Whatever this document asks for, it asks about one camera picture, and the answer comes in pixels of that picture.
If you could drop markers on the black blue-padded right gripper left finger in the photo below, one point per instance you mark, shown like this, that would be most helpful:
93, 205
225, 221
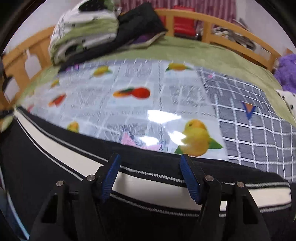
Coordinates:
77, 214

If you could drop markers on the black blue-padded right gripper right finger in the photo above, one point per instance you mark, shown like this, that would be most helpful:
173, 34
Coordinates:
228, 212

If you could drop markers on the black pants with white stripe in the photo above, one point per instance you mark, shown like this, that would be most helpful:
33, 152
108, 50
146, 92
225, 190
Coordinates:
149, 199

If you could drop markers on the grey white checked sheet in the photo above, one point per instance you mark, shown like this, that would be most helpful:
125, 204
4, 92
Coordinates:
253, 133

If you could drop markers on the fruit-print plastic mat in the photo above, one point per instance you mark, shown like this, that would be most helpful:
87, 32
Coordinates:
152, 105

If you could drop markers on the white black-dotted pillow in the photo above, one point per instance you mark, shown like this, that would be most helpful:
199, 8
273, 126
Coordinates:
290, 100

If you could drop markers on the purple plush toy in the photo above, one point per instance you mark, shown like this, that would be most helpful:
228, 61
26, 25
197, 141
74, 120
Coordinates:
285, 74

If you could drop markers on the green bed blanket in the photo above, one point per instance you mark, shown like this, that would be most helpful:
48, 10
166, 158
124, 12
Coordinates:
166, 48

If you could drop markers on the clutter behind footboard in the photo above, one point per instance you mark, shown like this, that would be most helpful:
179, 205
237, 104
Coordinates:
234, 37

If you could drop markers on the purple cushion with beige edge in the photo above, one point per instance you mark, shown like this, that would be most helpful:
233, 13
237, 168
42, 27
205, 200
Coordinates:
143, 41

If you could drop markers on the red chair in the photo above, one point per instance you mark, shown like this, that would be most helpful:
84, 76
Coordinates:
184, 26

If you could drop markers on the folded white green quilt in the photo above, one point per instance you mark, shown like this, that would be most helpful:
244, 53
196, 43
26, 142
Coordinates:
88, 24

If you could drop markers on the pink patterned curtain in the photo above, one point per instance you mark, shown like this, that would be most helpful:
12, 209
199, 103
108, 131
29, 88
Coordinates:
223, 9

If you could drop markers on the black jacket on bed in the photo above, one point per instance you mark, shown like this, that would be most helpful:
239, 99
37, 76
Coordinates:
139, 21

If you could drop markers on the wooden bed frame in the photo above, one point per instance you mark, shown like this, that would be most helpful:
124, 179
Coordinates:
37, 44

